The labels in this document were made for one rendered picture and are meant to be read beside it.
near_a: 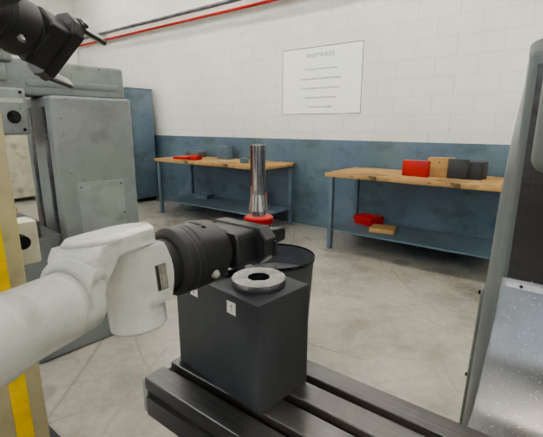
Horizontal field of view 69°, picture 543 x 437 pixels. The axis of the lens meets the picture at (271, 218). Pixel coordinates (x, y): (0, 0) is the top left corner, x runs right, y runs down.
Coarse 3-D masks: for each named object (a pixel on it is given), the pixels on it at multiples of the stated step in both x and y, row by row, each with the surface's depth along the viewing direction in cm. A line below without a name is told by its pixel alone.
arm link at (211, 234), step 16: (192, 224) 52; (208, 224) 53; (224, 224) 60; (240, 224) 59; (256, 224) 59; (208, 240) 50; (224, 240) 52; (240, 240) 54; (256, 240) 57; (272, 240) 57; (208, 256) 50; (224, 256) 52; (240, 256) 55; (256, 256) 57; (272, 256) 59; (208, 272) 50; (224, 272) 53
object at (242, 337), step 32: (224, 288) 64; (256, 288) 61; (288, 288) 64; (192, 320) 71; (224, 320) 64; (256, 320) 59; (288, 320) 64; (192, 352) 73; (224, 352) 66; (256, 352) 60; (288, 352) 65; (224, 384) 67; (256, 384) 61; (288, 384) 66
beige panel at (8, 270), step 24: (0, 120) 141; (0, 144) 142; (0, 168) 143; (0, 192) 144; (0, 216) 145; (0, 240) 146; (0, 264) 147; (0, 288) 148; (24, 384) 160; (0, 408) 154; (24, 408) 161; (0, 432) 156; (24, 432) 163; (48, 432) 171
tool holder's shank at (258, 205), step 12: (252, 156) 60; (264, 156) 60; (252, 168) 61; (264, 168) 61; (252, 180) 61; (264, 180) 61; (252, 192) 62; (264, 192) 62; (252, 204) 62; (264, 204) 62; (252, 216) 63; (264, 216) 63
